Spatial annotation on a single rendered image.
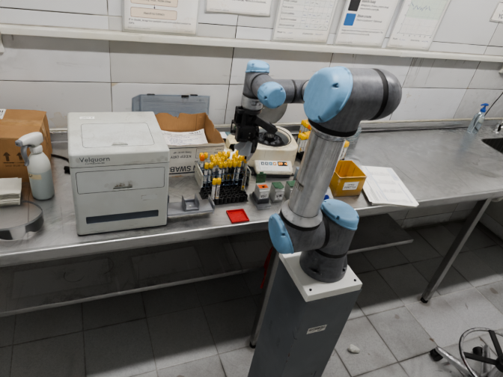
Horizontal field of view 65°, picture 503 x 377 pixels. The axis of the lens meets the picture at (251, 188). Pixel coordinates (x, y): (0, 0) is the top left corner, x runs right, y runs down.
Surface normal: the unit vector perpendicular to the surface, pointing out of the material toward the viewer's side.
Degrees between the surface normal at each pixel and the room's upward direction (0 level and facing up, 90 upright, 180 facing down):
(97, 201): 90
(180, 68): 90
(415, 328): 0
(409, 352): 0
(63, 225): 0
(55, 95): 90
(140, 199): 90
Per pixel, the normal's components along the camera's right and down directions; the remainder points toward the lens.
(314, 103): -0.89, -0.02
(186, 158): 0.33, 0.55
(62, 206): 0.15, -0.82
